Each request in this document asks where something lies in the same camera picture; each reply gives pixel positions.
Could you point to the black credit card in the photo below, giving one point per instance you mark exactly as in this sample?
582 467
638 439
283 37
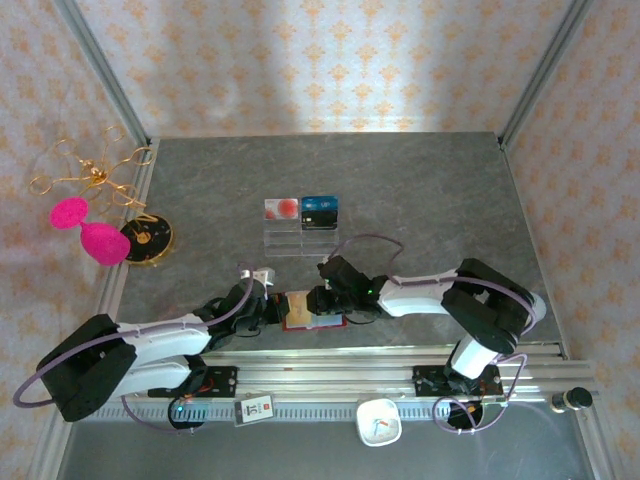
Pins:
320 220

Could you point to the blue credit card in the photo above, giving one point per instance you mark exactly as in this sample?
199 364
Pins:
320 203

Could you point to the white card with red circle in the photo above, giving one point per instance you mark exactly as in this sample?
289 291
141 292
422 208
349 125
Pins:
281 209

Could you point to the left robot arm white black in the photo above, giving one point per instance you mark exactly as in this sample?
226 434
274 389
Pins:
160 335

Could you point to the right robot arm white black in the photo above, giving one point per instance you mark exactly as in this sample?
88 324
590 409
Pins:
415 297

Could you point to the clear acrylic card stand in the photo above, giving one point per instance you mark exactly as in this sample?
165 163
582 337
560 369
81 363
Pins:
300 240

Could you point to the white label tag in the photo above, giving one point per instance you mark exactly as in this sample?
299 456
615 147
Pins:
254 411

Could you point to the black gold round disc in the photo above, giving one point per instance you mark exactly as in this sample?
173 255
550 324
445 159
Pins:
152 240

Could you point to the white square timer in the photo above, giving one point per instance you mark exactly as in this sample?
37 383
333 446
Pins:
380 422

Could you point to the pink hourglass shaped ornament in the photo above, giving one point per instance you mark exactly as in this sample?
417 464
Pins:
102 242

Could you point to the black knob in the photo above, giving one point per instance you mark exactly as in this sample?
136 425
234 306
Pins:
575 399

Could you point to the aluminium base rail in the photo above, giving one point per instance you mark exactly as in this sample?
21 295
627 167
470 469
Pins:
325 372

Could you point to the aluminium frame post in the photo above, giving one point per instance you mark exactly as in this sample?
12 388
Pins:
100 65
545 65

